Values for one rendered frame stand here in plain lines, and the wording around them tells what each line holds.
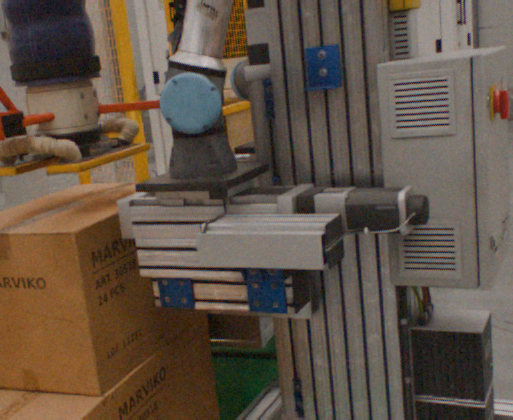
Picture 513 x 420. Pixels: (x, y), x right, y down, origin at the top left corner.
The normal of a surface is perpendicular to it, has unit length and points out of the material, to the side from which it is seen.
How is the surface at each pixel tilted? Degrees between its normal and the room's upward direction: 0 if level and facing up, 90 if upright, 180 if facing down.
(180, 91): 97
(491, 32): 90
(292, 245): 90
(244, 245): 90
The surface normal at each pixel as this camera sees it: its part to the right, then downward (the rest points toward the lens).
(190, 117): -0.03, 0.37
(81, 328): -0.40, 0.26
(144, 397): 0.92, -0.01
